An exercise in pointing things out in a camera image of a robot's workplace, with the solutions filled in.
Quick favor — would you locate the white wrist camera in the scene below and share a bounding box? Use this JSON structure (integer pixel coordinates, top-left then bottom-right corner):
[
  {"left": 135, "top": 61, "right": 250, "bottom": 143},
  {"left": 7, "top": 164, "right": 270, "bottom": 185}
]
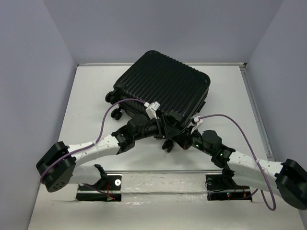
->
[
  {"left": 144, "top": 101, "right": 160, "bottom": 119},
  {"left": 191, "top": 115, "right": 203, "bottom": 133}
]

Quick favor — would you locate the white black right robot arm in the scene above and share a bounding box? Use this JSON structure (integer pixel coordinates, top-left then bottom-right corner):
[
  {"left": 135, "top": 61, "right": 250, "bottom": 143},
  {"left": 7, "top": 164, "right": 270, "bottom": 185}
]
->
[{"left": 174, "top": 130, "right": 307, "bottom": 210}]

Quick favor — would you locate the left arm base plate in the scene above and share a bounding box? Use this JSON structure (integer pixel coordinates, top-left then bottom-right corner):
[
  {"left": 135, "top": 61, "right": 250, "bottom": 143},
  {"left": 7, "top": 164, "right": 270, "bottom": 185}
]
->
[{"left": 76, "top": 173, "right": 122, "bottom": 202}]

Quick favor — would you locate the black hard-shell suitcase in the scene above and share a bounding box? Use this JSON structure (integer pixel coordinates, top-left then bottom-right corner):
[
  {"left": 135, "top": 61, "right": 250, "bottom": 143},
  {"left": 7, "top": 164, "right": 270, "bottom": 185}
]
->
[{"left": 105, "top": 50, "right": 211, "bottom": 151}]

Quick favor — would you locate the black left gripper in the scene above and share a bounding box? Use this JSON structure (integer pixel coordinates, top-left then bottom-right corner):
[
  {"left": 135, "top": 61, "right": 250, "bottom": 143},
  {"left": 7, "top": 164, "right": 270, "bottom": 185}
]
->
[{"left": 133, "top": 115, "right": 181, "bottom": 141}]

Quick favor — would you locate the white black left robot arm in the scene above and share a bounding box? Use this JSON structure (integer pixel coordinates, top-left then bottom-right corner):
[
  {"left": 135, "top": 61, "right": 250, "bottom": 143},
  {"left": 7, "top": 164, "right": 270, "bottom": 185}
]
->
[{"left": 36, "top": 114, "right": 165, "bottom": 193}]

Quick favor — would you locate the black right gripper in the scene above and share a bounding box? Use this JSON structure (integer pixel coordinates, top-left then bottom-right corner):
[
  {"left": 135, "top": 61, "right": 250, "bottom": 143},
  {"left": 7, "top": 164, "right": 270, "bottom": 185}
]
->
[{"left": 171, "top": 125, "right": 213, "bottom": 156}]

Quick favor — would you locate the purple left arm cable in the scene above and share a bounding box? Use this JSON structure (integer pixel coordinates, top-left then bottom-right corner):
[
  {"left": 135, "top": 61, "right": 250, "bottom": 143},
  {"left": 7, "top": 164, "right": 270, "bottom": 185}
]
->
[{"left": 40, "top": 98, "right": 147, "bottom": 185}]

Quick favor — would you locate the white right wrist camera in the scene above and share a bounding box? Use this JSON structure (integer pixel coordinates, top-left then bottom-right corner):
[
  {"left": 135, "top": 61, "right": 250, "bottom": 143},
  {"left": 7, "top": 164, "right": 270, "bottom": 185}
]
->
[{"left": 191, "top": 115, "right": 203, "bottom": 133}]

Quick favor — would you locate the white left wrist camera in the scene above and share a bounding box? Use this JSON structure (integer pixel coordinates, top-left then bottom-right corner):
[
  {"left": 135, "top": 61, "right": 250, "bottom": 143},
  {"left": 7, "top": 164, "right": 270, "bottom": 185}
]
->
[{"left": 144, "top": 101, "right": 160, "bottom": 119}]

